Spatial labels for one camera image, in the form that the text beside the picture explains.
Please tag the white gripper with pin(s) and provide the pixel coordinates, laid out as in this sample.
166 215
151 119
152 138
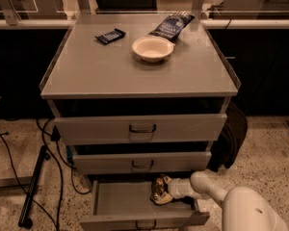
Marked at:
175 189

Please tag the orange soda can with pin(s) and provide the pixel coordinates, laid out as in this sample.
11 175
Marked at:
157 189

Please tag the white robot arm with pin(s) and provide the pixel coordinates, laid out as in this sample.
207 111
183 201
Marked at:
243 209

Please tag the grey middle drawer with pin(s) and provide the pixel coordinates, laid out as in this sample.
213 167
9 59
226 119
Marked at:
141 163

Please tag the grey drawer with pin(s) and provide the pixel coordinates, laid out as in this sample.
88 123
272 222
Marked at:
141 163
139 128
126 206

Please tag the grey bottom drawer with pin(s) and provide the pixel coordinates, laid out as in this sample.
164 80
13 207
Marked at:
126 206

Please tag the grey top drawer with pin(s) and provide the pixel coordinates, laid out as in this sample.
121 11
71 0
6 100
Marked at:
139 128

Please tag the grey drawer cabinet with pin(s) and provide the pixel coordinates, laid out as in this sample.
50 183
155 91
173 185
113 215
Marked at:
92 79

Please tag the black bag on floor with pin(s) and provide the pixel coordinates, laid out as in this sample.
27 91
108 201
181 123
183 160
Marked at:
225 149

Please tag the white bowl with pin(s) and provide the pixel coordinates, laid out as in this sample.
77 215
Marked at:
152 49

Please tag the black floor bar with wheels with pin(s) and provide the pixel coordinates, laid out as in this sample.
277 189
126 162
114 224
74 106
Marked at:
24 220

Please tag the dark blue chip bag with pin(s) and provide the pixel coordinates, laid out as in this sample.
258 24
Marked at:
171 27

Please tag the dark blue candy bar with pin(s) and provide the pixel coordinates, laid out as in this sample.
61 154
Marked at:
110 37

